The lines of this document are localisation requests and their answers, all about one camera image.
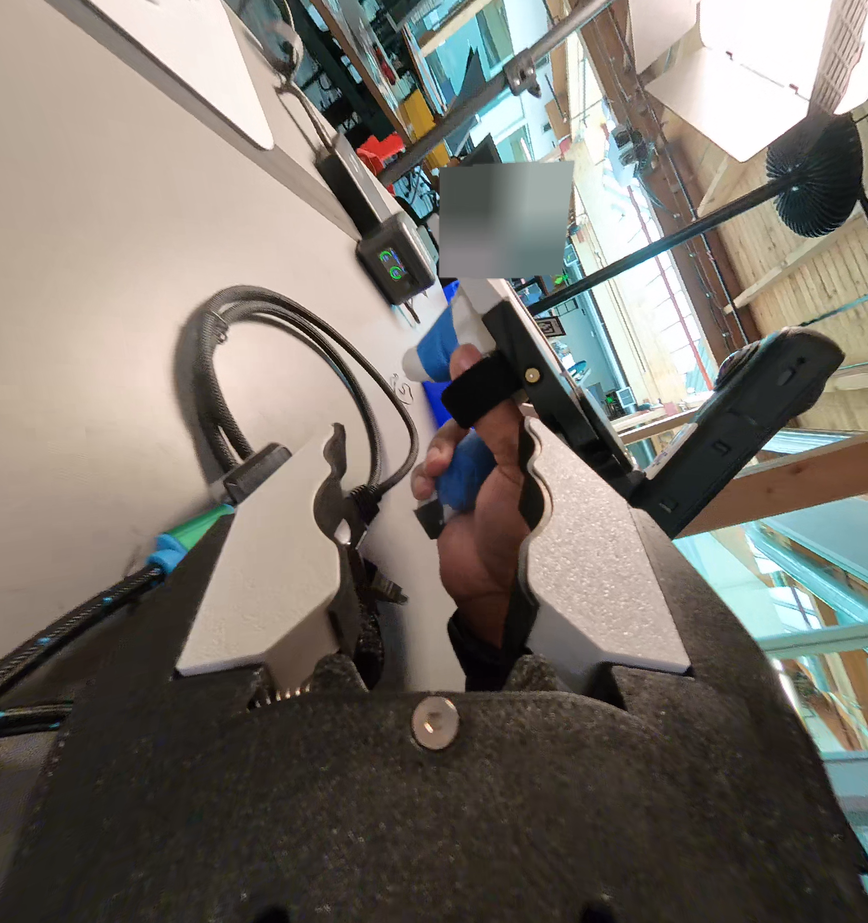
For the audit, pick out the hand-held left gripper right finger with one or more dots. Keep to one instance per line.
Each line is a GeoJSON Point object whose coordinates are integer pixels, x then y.
{"type": "Point", "coordinates": [600, 577]}

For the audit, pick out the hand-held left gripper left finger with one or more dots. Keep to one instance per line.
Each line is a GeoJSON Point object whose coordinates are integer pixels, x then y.
{"type": "Point", "coordinates": [261, 584]}

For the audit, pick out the person's right hand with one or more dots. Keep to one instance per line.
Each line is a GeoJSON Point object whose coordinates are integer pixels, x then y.
{"type": "Point", "coordinates": [484, 555]}

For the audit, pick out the black white marker tag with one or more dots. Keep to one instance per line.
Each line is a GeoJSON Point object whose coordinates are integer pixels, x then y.
{"type": "Point", "coordinates": [551, 328]}

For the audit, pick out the black twist tie loop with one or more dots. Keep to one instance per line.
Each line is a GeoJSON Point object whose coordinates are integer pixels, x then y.
{"type": "Point", "coordinates": [403, 386]}

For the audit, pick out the led studio light panel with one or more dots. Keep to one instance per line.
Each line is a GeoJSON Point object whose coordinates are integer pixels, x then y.
{"type": "Point", "coordinates": [751, 58]}

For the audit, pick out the grey power bank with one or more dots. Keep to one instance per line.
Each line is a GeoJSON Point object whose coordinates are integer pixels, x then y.
{"type": "Point", "coordinates": [398, 259]}

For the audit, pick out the grey light stand pole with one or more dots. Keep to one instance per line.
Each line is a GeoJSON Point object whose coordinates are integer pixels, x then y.
{"type": "Point", "coordinates": [477, 94]}

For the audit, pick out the black power adapter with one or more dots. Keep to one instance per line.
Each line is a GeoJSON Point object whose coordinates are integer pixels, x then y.
{"type": "Point", "coordinates": [355, 180]}

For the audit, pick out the yellow box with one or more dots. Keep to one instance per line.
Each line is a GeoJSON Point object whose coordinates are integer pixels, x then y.
{"type": "Point", "coordinates": [419, 122]}

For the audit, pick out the red plastic bin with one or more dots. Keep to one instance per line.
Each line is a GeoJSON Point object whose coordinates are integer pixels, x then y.
{"type": "Point", "coordinates": [380, 151]}

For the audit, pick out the white stand clear legs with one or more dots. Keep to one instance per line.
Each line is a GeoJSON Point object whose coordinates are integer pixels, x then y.
{"type": "Point", "coordinates": [189, 58]}

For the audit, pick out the wooden post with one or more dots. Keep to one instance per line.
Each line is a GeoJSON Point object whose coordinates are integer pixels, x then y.
{"type": "Point", "coordinates": [802, 476]}

